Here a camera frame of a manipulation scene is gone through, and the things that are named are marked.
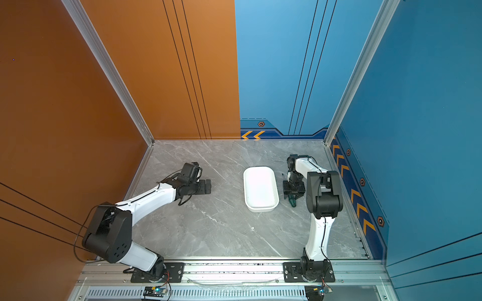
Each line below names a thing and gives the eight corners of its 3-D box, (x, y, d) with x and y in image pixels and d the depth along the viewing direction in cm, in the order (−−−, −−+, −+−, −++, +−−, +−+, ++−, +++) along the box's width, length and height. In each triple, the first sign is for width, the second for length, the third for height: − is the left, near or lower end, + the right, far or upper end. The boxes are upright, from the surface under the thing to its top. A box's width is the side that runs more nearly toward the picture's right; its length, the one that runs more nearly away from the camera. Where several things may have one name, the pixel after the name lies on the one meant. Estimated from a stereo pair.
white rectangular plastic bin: (242, 213, 91) (242, 208, 86) (243, 173, 107) (243, 166, 102) (278, 213, 91) (280, 207, 86) (274, 173, 107) (275, 166, 102)
